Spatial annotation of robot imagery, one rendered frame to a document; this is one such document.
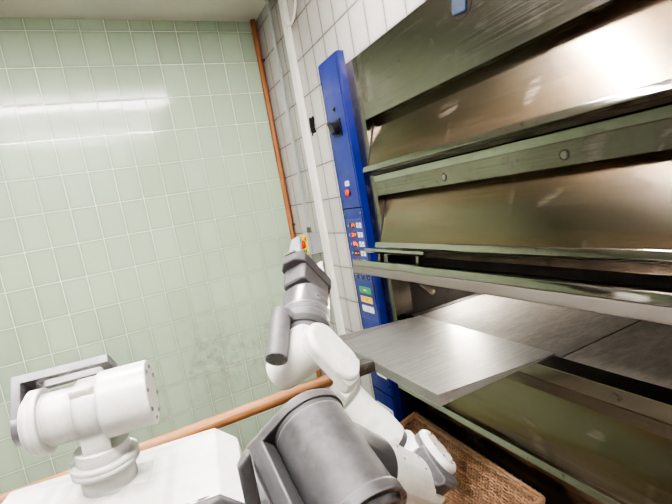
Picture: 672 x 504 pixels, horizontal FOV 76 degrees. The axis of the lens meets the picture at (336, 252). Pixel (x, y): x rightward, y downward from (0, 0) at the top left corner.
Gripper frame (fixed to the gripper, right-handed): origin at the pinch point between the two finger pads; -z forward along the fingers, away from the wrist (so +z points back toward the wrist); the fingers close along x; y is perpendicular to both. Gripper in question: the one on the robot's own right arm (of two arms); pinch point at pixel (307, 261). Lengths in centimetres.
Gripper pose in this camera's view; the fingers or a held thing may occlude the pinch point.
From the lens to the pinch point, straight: 88.1
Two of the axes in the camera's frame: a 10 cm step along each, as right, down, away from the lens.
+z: 0.2, 6.6, -7.5
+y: -8.3, 4.3, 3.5
